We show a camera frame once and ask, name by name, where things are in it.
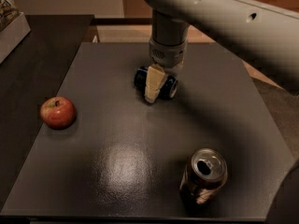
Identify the blue pepsi can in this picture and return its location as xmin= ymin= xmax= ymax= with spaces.
xmin=134 ymin=66 xmax=178 ymax=100

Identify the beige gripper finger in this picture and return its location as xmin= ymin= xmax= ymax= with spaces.
xmin=145 ymin=64 xmax=167 ymax=104

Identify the white box with snacks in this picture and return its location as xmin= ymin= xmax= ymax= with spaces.
xmin=0 ymin=0 xmax=31 ymax=63

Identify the dark side table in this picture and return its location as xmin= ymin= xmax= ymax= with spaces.
xmin=0 ymin=15 xmax=94 ymax=209

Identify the brown open soda can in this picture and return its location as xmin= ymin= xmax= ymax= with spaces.
xmin=179 ymin=148 xmax=228 ymax=209

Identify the red apple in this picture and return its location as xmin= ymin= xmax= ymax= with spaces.
xmin=40 ymin=96 xmax=76 ymax=130

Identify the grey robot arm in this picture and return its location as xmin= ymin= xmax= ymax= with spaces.
xmin=145 ymin=0 xmax=299 ymax=95

